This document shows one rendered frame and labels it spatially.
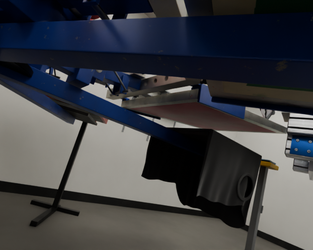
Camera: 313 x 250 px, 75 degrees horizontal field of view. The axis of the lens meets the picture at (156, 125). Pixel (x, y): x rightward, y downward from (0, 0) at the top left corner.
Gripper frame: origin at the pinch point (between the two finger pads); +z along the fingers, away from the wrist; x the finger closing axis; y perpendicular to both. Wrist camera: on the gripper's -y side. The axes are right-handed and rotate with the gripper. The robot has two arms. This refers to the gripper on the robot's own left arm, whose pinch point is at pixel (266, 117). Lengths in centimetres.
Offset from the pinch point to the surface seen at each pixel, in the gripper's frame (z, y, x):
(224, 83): 7, -70, -23
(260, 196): 46, 32, 14
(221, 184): 37.0, -22.6, 6.3
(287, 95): 9, -61, -33
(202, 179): 35, -37, 6
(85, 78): 5, -89, 19
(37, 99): 11, -97, 68
